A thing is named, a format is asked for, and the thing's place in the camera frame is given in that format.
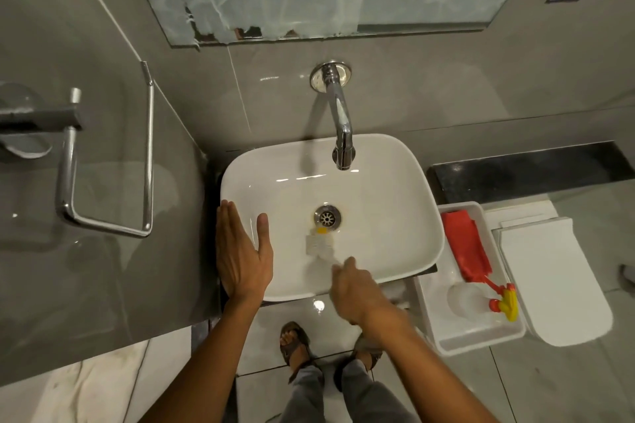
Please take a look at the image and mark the white toilet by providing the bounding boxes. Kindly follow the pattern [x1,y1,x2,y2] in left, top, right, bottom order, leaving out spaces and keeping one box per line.
[484,212,614,348]

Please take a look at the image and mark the white scrub brush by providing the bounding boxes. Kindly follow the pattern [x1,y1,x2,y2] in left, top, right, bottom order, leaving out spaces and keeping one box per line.
[304,225,344,270]

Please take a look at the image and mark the person's left forearm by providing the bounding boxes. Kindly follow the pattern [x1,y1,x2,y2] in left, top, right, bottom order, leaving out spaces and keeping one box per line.
[140,293,264,423]

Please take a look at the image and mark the brown sandal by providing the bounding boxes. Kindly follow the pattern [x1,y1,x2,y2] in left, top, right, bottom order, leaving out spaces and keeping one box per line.
[340,333,384,375]
[279,321,316,383]

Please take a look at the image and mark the person's right forearm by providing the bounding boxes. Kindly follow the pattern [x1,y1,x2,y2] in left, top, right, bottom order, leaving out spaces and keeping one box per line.
[353,314,499,423]

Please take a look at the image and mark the chrome sink drain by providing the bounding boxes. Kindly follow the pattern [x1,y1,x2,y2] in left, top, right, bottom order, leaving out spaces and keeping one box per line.
[314,205,343,230]

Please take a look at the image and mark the grey trousers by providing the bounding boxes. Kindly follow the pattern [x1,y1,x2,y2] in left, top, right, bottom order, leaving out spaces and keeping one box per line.
[275,360,427,423]

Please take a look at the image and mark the black stone ledge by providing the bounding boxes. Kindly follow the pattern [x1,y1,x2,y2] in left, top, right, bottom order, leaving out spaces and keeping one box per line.
[427,141,632,205]

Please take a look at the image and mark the chrome towel ring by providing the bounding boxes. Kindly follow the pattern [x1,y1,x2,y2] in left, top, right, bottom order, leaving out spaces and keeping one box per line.
[56,61,155,239]

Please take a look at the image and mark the white ceramic sink basin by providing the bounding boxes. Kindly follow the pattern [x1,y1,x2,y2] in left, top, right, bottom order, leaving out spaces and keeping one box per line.
[220,133,445,303]

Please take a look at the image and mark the clear spray bottle red trigger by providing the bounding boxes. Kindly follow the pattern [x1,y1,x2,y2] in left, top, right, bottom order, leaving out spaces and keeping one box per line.
[446,276,520,323]

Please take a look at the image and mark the chrome wall holder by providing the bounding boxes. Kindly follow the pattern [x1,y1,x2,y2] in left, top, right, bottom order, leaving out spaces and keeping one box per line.
[0,82,83,159]

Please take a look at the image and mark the red cloth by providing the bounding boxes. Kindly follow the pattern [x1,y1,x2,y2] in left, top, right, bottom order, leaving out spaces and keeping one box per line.
[441,210,493,285]

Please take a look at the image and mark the chrome wall faucet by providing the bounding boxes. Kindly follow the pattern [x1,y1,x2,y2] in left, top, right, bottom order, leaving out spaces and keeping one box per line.
[310,61,357,172]

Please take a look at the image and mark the person's right hand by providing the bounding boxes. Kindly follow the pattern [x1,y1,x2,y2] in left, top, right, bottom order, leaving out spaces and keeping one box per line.
[330,256,398,328]

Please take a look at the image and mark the white plastic tray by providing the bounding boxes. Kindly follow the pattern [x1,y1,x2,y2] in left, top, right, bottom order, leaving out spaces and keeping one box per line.
[413,201,527,358]

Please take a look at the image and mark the person's left hand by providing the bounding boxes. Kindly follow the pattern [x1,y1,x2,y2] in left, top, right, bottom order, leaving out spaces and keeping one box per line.
[216,199,274,300]

